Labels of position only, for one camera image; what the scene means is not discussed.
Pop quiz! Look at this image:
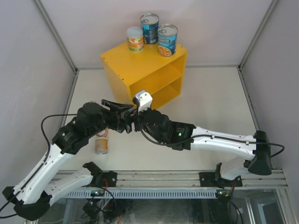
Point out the right aluminium frame post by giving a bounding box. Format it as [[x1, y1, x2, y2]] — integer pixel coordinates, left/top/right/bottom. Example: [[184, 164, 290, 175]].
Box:
[[238, 0, 280, 70]]

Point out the black right base bracket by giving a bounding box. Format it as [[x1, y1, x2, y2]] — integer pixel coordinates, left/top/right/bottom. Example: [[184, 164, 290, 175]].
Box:
[[199, 172, 243, 189]]

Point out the oval fish tin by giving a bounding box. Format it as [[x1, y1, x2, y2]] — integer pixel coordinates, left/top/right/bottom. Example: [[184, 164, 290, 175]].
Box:
[[96, 128, 108, 137]]

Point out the orange can with white lid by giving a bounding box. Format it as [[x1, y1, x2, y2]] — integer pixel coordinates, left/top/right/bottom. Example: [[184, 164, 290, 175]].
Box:
[[126, 27, 144, 53]]

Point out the left aluminium frame post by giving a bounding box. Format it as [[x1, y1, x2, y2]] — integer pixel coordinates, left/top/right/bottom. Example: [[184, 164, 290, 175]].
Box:
[[32, 0, 78, 74]]

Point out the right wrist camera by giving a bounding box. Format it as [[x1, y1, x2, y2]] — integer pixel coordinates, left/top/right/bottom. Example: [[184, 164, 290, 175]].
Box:
[[133, 90, 153, 112]]

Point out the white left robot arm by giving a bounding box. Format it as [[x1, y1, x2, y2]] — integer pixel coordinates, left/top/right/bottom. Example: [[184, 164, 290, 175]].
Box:
[[2, 99, 136, 221]]

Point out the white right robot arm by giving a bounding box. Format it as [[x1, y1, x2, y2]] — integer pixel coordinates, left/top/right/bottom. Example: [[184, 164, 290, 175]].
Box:
[[136, 109, 272, 186]]

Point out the yellow wooden shelf cabinet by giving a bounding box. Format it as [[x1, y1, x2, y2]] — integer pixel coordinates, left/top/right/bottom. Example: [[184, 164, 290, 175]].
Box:
[[100, 42, 188, 109]]

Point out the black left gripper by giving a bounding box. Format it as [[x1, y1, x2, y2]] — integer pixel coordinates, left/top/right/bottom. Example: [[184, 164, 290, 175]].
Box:
[[86, 99, 134, 138]]

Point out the black left base bracket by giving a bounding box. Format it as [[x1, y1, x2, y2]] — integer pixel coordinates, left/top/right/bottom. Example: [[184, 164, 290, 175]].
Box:
[[87, 171, 117, 188]]

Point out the grey slotted cable duct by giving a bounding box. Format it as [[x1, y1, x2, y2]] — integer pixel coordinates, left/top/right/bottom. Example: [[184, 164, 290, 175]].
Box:
[[64, 189, 217, 199]]

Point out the blue soup can with noodles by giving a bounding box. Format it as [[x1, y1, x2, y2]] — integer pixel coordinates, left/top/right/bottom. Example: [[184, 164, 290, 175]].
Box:
[[157, 24, 178, 57]]

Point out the aluminium mounting rail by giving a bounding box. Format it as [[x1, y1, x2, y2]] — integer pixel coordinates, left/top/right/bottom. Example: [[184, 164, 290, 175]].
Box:
[[51, 169, 288, 189]]

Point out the orange label can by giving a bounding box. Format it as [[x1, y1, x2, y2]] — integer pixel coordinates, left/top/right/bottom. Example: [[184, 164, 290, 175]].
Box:
[[95, 137, 108, 154]]

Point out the black base bracket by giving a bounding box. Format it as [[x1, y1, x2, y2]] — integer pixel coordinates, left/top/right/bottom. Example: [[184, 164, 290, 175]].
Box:
[[199, 172, 243, 189], [87, 171, 117, 188]]

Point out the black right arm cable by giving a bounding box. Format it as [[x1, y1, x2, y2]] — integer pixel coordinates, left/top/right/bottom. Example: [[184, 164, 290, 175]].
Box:
[[134, 112, 285, 224]]

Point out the aluminium frame post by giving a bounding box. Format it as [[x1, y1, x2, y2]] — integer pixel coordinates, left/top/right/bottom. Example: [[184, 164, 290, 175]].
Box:
[[238, 0, 280, 70], [32, 0, 78, 74]]

